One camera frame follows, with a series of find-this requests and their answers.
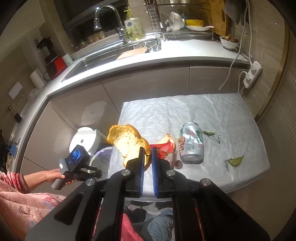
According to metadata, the chrome kitchen faucet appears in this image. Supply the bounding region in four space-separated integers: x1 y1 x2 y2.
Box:
93 4 128 43

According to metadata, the yellow bowl in rack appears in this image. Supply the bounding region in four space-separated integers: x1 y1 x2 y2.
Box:
185 19 204 27

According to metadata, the crushed soda can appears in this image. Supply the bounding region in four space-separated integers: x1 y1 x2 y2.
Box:
178 122 204 164

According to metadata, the dark red lychee fruit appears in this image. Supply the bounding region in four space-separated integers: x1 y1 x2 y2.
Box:
174 160 183 169

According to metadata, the white plate in rack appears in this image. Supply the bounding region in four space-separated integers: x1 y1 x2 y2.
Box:
186 25 214 32

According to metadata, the red black kitchen appliance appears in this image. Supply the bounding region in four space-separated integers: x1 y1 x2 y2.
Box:
46 55 67 80

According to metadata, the person's left hand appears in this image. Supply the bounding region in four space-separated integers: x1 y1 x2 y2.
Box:
45 169 67 183

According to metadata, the white round stool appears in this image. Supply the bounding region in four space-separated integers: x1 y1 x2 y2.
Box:
69 126 107 156

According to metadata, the yellow fruit peel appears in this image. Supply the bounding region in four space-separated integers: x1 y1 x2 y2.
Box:
107 124 152 171

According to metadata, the green leafy twig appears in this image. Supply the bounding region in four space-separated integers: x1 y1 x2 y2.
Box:
201 130 221 144

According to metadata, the red snack wrapper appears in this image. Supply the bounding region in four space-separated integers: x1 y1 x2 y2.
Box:
150 133 176 164

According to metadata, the white paper towel roll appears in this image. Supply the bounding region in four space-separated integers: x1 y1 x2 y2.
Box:
30 69 46 89

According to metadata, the green dish soap bottle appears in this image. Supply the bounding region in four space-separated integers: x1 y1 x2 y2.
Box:
125 9 144 41

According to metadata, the white power strip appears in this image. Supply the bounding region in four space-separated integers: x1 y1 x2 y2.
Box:
243 61 263 89

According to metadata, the metal dish rack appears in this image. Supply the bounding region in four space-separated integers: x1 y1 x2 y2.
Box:
144 1 227 40

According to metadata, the white bowl in rack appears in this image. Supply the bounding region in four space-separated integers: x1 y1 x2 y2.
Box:
165 11 185 32

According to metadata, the green leaf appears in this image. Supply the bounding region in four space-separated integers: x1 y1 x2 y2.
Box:
224 155 244 171

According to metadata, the wooden cutting board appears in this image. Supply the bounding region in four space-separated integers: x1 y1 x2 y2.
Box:
209 0 228 36

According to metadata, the trash bin with purple bag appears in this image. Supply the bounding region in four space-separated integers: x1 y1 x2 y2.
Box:
89 147 113 172

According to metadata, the white bowl with food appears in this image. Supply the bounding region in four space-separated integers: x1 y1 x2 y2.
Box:
220 36 239 50

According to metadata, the white cup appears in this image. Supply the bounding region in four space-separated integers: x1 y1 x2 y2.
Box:
62 54 74 67

